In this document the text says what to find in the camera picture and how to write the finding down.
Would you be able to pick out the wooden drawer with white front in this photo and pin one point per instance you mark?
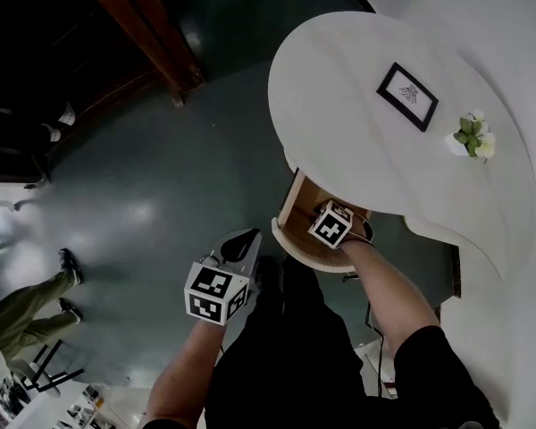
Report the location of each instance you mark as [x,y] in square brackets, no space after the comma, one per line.
[297,215]

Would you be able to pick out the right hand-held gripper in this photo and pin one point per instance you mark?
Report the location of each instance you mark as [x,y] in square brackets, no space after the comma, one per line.
[331,226]

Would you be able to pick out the small white flower pot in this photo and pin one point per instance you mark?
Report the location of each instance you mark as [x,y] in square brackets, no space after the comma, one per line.
[472,137]

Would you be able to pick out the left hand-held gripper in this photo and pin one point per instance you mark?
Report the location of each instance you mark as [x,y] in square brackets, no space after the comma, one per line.
[214,291]

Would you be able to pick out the black metal stool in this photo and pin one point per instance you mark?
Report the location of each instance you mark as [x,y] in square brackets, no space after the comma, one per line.
[49,371]

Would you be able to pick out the dark wooden cabinet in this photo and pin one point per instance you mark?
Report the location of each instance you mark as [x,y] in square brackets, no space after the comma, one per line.
[94,38]

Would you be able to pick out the person's right forearm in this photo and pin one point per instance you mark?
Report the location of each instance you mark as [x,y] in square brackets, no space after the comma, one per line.
[388,288]

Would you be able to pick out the white curved furniture leg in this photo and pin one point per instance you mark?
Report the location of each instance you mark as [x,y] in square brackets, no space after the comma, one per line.
[4,204]

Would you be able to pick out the white table top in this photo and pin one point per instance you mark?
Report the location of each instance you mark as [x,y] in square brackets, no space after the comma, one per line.
[339,105]

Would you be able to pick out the person's black clothed body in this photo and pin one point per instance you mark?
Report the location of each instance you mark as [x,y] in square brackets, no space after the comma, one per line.
[295,351]

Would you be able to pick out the small black picture frame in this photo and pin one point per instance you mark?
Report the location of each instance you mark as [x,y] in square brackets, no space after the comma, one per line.
[407,96]

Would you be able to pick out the person's left forearm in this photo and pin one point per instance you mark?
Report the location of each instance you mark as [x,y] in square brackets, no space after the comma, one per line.
[187,373]

